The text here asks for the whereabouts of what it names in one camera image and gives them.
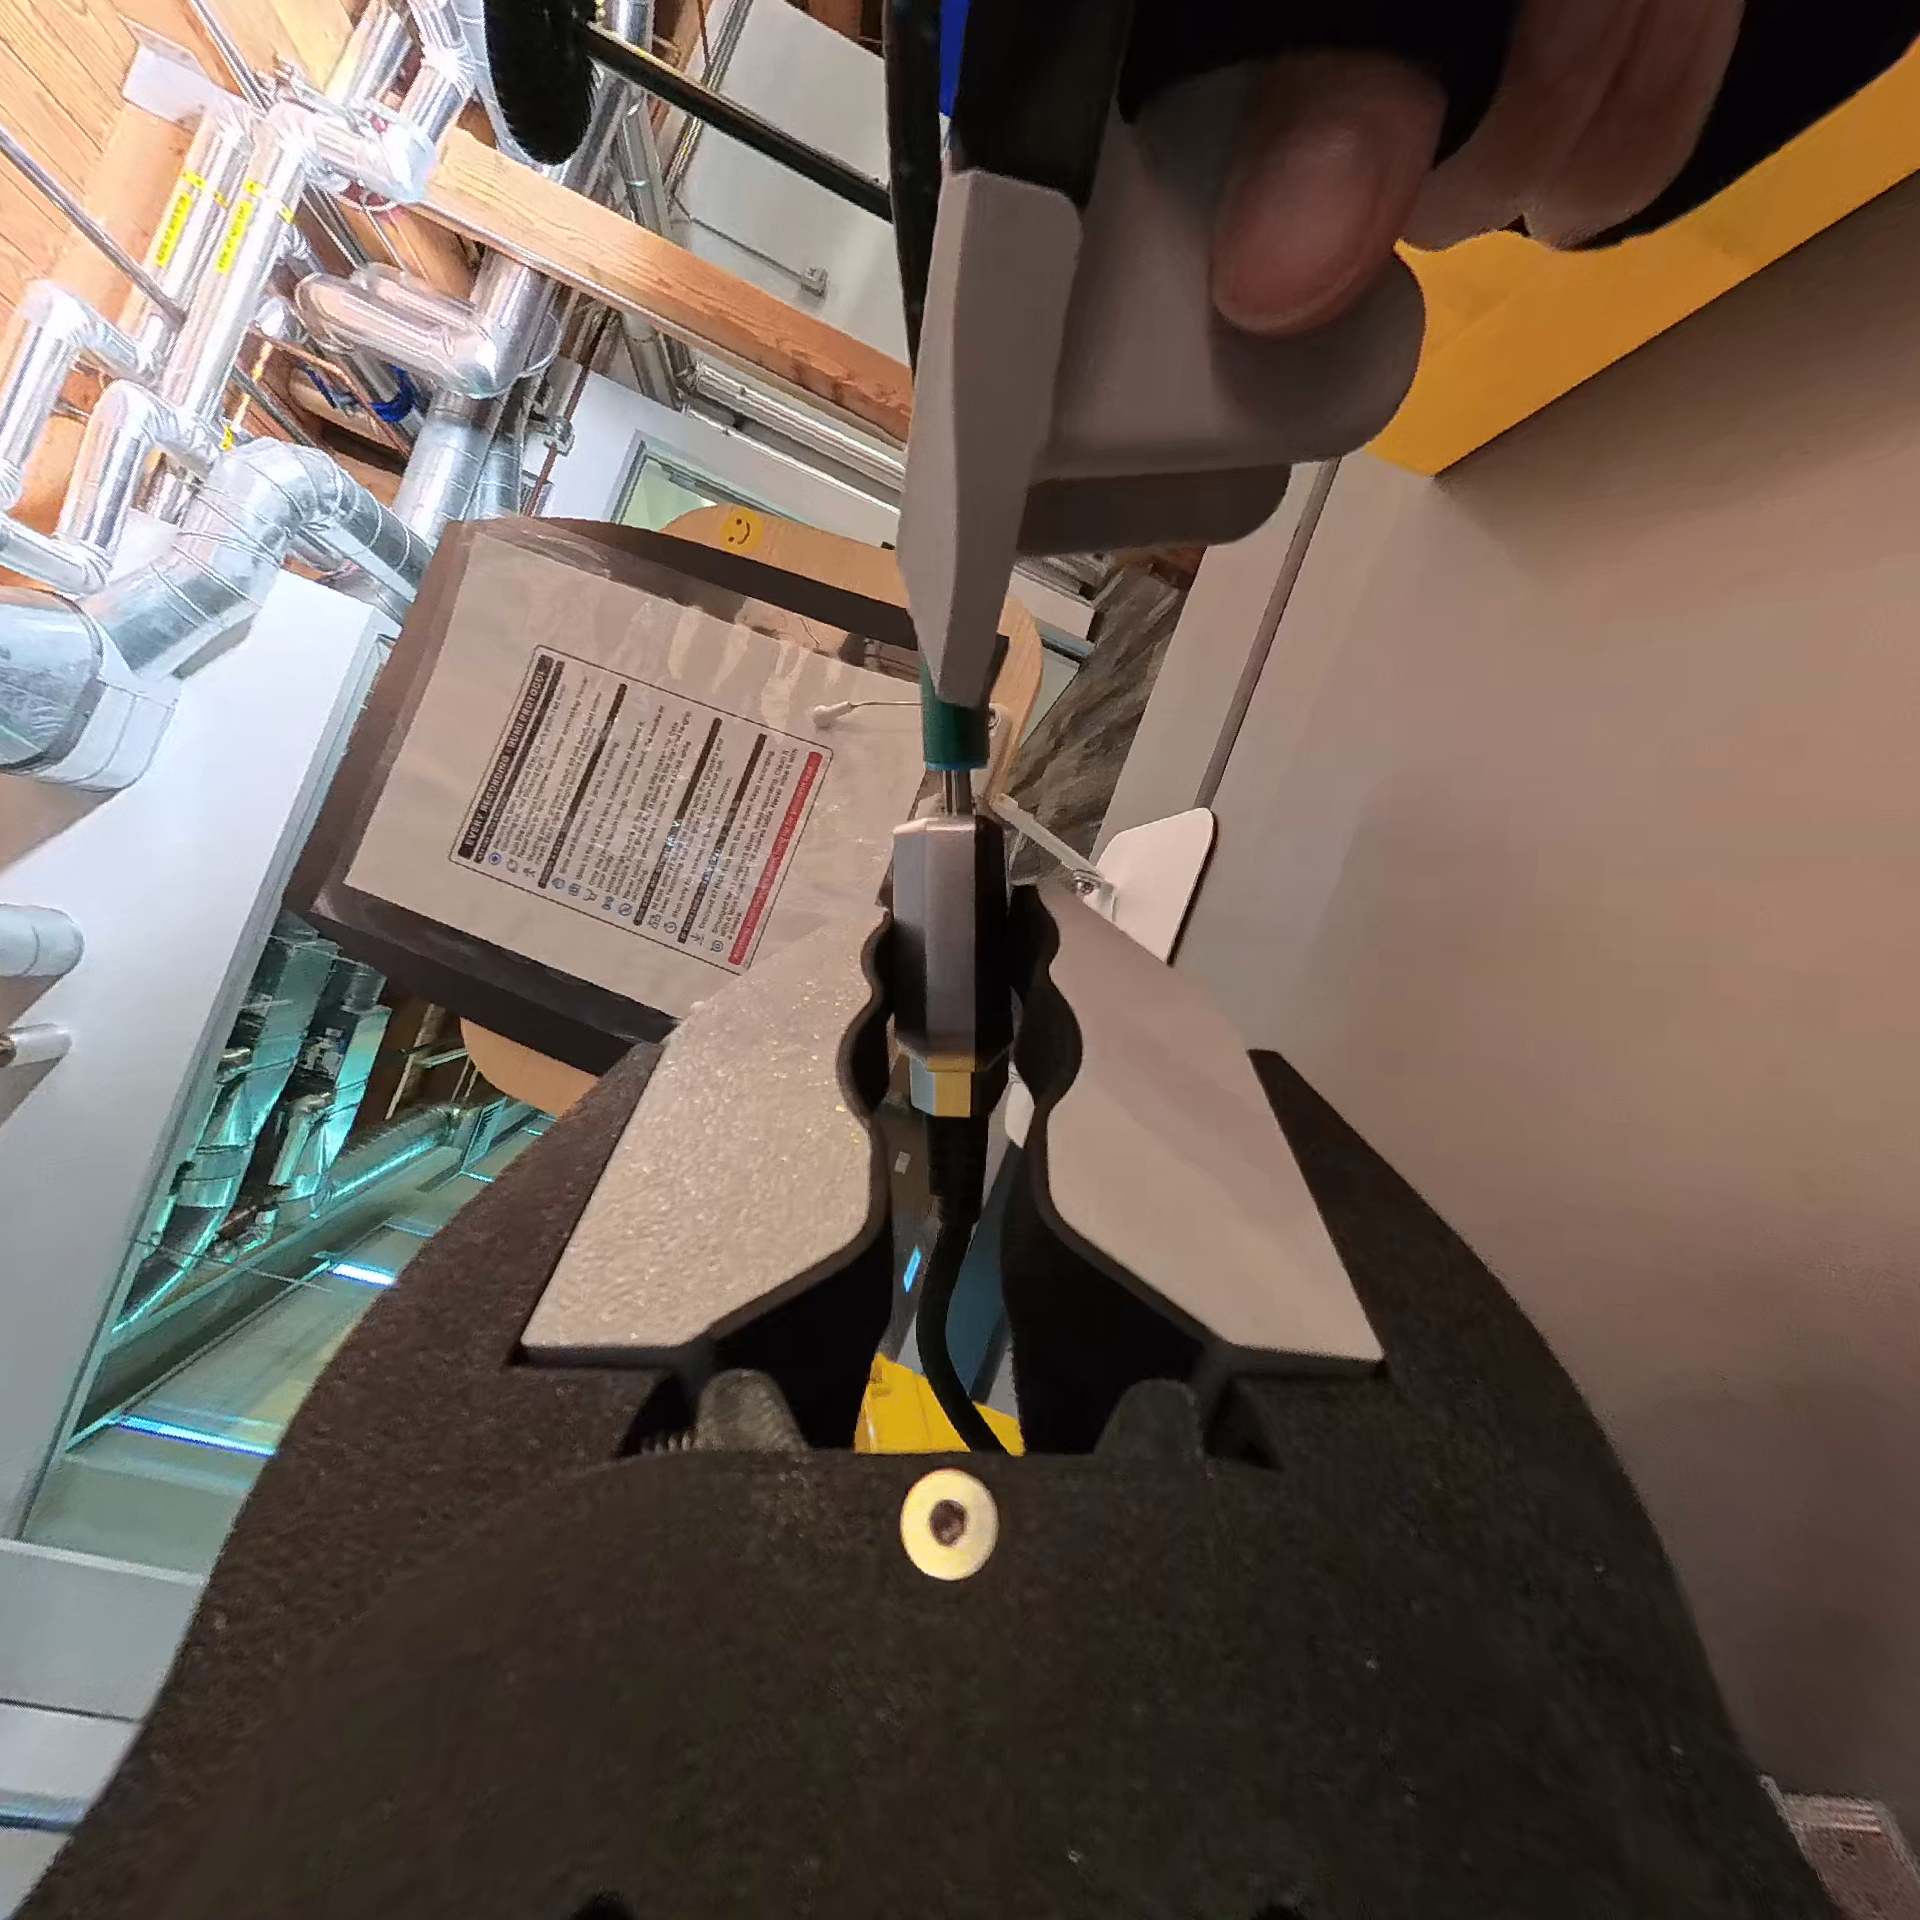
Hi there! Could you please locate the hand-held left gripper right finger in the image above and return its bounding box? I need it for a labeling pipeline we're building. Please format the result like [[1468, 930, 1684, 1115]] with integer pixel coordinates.
[[999, 882, 1389, 1452]]

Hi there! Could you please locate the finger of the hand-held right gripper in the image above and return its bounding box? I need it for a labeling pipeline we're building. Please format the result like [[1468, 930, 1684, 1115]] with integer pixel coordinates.
[[897, 167, 1086, 708]]

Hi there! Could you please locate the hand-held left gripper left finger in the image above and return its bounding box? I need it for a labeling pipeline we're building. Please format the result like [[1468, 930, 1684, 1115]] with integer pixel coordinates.
[[518, 907, 907, 1452]]

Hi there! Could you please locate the grey hub adapter with cable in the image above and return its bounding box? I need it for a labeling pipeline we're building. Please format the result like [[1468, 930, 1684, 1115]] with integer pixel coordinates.
[[889, 813, 1027, 1453]]

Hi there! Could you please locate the yellow plastic bin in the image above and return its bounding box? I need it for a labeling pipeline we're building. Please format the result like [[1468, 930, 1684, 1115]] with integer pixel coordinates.
[[853, 1354, 1027, 1457], [1363, 43, 1920, 485]]

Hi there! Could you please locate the person's right hand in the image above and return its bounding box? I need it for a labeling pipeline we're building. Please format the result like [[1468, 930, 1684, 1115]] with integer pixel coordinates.
[[1218, 0, 1760, 337]]

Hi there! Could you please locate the clear bag with label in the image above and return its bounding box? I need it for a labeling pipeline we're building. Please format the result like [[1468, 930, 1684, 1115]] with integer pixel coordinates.
[[342, 535, 925, 1026]]

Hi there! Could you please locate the black disc floor lamp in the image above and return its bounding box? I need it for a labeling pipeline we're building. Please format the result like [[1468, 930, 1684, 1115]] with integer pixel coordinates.
[[480, 0, 899, 222]]

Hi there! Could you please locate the silver ventilation duct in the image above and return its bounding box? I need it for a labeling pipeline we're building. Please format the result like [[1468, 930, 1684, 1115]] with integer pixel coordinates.
[[0, 0, 715, 793]]

